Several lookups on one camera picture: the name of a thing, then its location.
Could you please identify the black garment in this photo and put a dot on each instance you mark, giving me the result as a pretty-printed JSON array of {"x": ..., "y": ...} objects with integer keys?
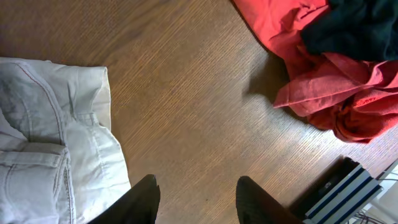
[{"x": 360, "y": 29}]

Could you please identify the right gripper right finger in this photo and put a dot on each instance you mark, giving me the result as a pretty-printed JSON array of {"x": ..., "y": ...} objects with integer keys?
[{"x": 255, "y": 206}]

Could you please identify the red garment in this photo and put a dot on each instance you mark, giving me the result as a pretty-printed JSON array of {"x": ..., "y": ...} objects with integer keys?
[{"x": 356, "y": 99}]

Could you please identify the beige cargo shorts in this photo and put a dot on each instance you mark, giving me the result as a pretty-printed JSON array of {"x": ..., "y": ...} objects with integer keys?
[{"x": 60, "y": 162}]

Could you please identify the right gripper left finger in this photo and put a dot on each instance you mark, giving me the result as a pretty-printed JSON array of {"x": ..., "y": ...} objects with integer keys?
[{"x": 139, "y": 205}]

